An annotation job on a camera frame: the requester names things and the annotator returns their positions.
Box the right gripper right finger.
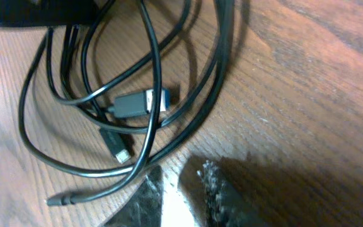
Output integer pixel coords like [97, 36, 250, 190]
[178, 156, 267, 227]

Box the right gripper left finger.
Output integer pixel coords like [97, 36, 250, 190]
[102, 166, 163, 227]

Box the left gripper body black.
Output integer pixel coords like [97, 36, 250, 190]
[0, 0, 98, 27]

